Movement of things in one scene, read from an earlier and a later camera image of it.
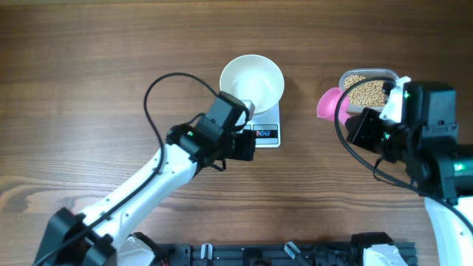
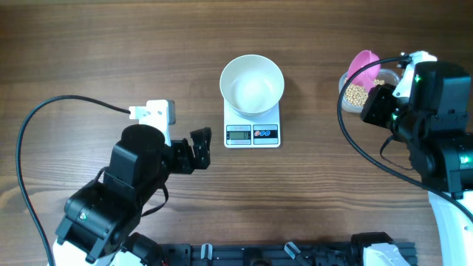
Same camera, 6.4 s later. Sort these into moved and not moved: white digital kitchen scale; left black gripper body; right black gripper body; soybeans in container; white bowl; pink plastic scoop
Moved: left black gripper body; right black gripper body; pink plastic scoop
Not moved: white bowl; soybeans in container; white digital kitchen scale
